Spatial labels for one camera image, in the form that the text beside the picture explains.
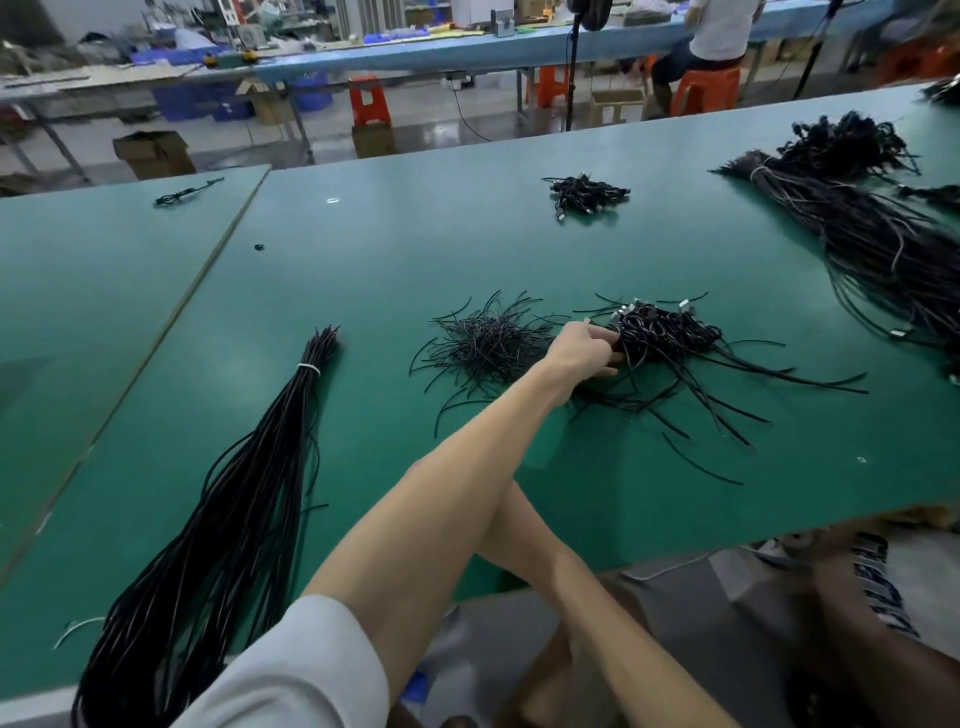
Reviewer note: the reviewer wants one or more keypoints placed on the person's left hand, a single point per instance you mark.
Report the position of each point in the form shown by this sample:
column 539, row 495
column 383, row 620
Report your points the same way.
column 582, row 357

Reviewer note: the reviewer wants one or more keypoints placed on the person's left forearm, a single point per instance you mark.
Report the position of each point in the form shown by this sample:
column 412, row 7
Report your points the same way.
column 435, row 510

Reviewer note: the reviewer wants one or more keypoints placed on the person's right forearm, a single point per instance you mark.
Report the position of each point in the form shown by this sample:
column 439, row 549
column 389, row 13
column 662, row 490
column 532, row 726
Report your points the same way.
column 600, row 630

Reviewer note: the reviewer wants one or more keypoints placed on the person's right leg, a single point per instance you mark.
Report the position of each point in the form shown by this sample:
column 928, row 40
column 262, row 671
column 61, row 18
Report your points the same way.
column 885, row 630

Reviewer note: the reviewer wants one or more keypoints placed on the orange plastic stool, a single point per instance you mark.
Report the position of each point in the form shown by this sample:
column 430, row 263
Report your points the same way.
column 552, row 87
column 915, row 60
column 705, row 90

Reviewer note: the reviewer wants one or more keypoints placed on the black fan on stand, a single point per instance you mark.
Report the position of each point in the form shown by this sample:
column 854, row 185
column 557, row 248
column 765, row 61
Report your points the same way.
column 573, row 60

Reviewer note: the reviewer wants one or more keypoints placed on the small cardboard box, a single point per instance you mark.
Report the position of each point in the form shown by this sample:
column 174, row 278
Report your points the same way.
column 374, row 140

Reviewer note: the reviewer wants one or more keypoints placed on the long blue workbench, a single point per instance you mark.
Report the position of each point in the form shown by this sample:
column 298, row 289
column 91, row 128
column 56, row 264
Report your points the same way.
column 450, row 53

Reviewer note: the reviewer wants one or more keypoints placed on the red plastic stool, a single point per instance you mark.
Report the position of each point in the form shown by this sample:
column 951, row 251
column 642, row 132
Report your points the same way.
column 369, row 102

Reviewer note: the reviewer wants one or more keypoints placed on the blue plastic item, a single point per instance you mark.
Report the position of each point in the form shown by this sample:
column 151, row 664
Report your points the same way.
column 417, row 687

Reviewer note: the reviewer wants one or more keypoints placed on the black tripod stand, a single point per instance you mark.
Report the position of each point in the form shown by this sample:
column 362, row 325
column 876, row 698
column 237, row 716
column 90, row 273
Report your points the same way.
column 818, row 45

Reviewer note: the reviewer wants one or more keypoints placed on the white shirt sleeve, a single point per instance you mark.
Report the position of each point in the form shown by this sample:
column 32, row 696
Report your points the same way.
column 285, row 675

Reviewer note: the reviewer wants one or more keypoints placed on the open cardboard box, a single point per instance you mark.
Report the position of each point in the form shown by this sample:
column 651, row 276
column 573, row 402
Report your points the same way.
column 153, row 155

